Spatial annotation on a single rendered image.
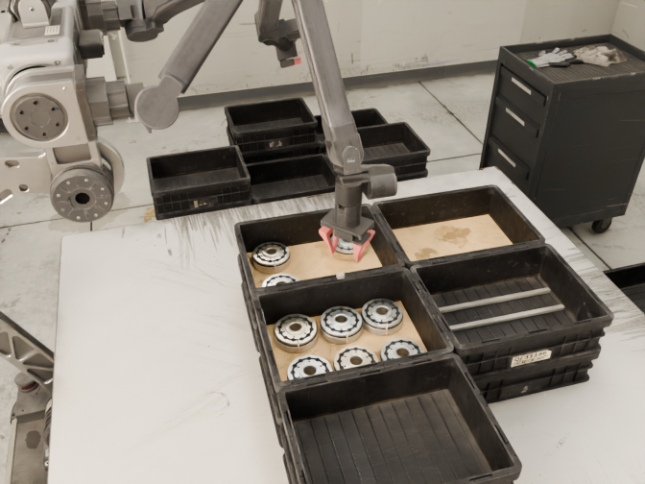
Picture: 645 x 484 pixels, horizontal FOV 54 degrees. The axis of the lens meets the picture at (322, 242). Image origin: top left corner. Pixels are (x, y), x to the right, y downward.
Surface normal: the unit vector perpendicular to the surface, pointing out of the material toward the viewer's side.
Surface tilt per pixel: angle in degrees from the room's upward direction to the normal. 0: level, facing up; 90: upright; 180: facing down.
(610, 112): 90
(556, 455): 0
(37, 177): 90
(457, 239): 0
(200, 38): 64
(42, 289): 0
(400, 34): 90
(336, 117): 56
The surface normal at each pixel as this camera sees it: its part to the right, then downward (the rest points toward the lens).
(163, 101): 0.25, 0.21
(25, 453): 0.00, -0.79
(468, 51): 0.28, 0.58
